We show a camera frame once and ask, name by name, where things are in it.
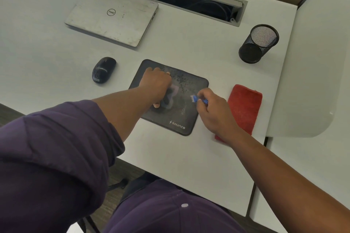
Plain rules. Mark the person's right hand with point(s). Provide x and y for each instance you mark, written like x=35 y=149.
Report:
x=217 y=116

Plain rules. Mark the person's left hand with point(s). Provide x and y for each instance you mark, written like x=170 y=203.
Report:
x=157 y=84

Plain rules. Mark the person's left thumb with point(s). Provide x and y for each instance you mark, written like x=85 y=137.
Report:
x=157 y=104

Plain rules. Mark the person's right thumb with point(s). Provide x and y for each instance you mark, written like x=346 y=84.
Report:
x=201 y=107

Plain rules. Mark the small blue cleaning brush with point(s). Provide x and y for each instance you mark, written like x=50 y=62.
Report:
x=197 y=99

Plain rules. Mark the black mouse pad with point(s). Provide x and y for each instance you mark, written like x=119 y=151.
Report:
x=183 y=90

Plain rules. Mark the person's left forearm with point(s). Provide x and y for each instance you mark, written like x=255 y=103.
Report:
x=120 y=110

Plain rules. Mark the person's right forearm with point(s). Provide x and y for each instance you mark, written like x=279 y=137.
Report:
x=284 y=181

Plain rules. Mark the red microfibre cloth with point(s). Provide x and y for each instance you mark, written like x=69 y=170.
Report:
x=244 y=104

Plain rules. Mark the black computer mouse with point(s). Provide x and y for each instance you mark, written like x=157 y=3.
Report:
x=103 y=69

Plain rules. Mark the black mesh pen holder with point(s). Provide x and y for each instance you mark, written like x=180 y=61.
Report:
x=257 y=45

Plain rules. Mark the black office chair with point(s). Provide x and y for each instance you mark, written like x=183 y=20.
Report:
x=134 y=186

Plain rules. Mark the silver laptop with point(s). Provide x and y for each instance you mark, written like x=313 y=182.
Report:
x=112 y=14

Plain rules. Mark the purple shirt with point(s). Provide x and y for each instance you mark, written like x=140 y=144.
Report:
x=54 y=164

